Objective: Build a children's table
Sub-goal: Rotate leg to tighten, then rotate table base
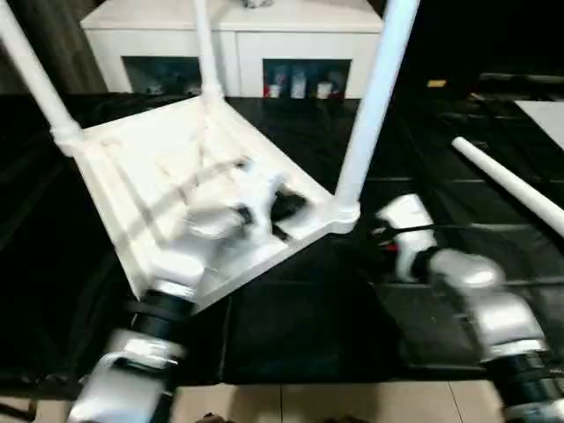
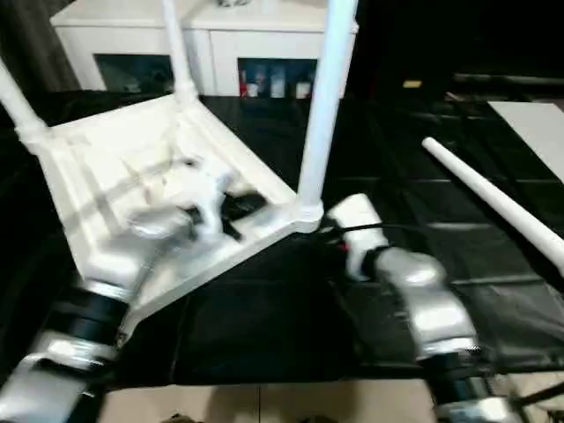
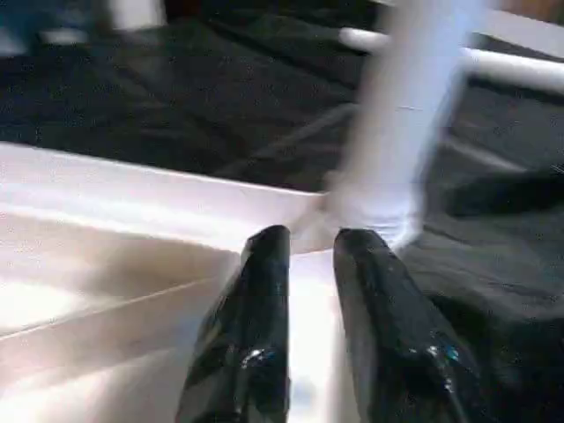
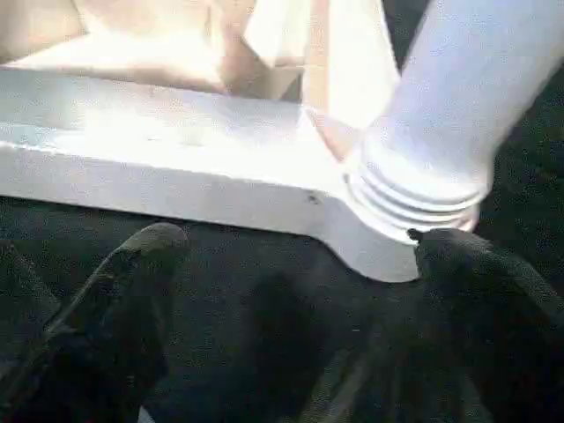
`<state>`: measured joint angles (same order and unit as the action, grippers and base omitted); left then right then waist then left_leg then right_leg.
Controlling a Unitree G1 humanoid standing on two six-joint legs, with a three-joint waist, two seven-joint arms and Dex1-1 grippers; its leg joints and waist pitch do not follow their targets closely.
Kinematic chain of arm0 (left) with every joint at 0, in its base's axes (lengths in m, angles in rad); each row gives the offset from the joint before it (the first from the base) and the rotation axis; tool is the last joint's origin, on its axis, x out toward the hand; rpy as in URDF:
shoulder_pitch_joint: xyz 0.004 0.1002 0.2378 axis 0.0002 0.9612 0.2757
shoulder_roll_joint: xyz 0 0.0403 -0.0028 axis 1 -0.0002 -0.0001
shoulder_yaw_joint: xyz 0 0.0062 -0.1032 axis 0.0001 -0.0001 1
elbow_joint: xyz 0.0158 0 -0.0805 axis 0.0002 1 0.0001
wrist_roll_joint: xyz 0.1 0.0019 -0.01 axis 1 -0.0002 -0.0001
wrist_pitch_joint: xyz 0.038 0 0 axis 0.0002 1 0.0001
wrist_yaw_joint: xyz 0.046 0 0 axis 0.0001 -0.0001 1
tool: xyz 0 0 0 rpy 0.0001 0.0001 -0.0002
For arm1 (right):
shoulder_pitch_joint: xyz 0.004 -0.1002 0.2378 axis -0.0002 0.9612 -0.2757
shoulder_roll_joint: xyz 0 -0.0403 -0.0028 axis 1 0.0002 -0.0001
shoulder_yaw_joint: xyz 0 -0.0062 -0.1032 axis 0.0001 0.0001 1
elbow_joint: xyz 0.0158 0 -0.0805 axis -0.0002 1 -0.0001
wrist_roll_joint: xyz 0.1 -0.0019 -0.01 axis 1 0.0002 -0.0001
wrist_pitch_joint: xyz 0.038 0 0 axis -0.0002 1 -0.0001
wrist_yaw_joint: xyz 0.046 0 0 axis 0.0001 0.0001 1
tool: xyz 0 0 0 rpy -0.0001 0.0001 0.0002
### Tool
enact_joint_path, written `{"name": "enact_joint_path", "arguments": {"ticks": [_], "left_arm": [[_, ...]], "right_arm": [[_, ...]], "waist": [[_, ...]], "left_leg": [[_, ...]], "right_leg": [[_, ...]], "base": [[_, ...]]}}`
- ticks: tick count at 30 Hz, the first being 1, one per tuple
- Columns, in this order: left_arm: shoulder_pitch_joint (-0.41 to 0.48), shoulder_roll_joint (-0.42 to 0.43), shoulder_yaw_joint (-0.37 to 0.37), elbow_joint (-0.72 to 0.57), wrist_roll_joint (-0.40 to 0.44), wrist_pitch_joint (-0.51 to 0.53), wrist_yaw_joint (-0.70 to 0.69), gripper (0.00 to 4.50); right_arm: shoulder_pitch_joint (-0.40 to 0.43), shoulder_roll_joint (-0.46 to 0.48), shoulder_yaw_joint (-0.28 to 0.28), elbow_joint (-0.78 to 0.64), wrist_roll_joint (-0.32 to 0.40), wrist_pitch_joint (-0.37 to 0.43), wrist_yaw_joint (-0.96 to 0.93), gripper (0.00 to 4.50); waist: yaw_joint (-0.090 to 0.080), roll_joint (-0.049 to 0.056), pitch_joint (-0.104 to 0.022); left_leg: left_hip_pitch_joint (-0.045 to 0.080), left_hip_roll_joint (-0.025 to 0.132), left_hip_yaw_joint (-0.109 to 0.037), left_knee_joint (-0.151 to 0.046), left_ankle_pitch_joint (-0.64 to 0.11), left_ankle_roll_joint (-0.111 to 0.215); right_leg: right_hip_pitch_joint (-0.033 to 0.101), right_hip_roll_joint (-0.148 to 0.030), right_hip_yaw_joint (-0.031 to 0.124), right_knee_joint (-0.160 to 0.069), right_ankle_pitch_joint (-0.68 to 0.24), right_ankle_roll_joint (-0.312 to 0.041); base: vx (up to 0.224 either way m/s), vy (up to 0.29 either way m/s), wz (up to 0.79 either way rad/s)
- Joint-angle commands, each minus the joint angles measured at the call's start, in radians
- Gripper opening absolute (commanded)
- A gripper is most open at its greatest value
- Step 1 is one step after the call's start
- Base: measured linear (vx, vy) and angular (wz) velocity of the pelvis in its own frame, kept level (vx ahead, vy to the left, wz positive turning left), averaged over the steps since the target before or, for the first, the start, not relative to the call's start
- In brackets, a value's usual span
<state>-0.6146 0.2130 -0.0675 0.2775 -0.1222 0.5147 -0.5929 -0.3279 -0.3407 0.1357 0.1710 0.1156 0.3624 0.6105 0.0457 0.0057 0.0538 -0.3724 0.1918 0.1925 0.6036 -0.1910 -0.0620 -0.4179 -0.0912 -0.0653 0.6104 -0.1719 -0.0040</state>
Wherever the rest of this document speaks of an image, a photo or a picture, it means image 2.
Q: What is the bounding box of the white plastic table leg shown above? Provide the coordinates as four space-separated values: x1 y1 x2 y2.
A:
0 56 50 145
295 0 360 215
421 136 564 266
161 0 200 109

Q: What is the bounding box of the white plastic table top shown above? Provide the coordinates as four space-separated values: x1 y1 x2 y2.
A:
15 94 325 327

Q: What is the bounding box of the black mat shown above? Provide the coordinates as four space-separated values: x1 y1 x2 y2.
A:
0 90 564 389

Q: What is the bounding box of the white cabinet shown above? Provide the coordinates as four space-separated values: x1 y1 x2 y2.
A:
50 0 359 100

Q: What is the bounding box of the white flat board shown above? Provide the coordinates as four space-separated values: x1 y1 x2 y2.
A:
486 100 564 167

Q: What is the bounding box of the black side table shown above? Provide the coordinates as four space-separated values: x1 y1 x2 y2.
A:
452 72 564 97

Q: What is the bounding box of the grey curtain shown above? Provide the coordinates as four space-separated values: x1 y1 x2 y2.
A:
0 0 81 94

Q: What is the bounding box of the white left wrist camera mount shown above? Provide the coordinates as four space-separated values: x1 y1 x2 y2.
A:
175 167 239 246

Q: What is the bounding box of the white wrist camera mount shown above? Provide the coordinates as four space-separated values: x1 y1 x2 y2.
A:
325 193 392 282
175 167 239 246

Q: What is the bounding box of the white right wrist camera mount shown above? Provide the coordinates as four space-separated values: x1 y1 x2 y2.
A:
325 193 392 282

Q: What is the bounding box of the black folding table frame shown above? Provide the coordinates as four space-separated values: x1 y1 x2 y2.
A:
514 382 564 407

